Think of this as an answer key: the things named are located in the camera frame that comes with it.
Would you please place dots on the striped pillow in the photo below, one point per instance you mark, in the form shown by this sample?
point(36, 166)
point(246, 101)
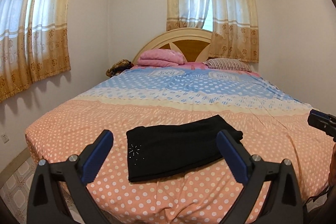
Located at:
point(228, 64)

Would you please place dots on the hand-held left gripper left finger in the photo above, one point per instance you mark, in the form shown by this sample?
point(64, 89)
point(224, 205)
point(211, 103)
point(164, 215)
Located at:
point(95, 158)

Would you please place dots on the bed with polka-dot cover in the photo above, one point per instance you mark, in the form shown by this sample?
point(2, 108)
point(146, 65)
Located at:
point(183, 92)

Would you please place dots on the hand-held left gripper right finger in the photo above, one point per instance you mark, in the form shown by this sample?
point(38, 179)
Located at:
point(233, 158)

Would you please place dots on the white wall socket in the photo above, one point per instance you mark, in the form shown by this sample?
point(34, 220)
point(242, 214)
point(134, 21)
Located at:
point(4, 137)

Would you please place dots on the brown patterned cloth bundle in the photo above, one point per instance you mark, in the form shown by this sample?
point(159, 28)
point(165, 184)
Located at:
point(118, 67)

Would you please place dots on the pink bed sheet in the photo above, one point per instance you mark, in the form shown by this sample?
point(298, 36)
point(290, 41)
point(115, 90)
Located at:
point(194, 65)

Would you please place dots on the black pants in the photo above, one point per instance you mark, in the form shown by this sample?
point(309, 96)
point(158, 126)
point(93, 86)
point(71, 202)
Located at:
point(173, 148)

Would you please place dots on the beige floral curtain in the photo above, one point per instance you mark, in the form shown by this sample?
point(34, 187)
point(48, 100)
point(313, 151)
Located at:
point(231, 16)
point(34, 29)

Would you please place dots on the pink folded blanket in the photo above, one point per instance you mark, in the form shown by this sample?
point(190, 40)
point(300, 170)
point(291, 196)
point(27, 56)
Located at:
point(160, 57)

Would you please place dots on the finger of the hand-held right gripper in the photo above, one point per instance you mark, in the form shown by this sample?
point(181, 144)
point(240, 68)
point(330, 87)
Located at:
point(321, 123)

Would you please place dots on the cream wooden headboard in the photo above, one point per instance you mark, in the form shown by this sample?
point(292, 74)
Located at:
point(191, 45)

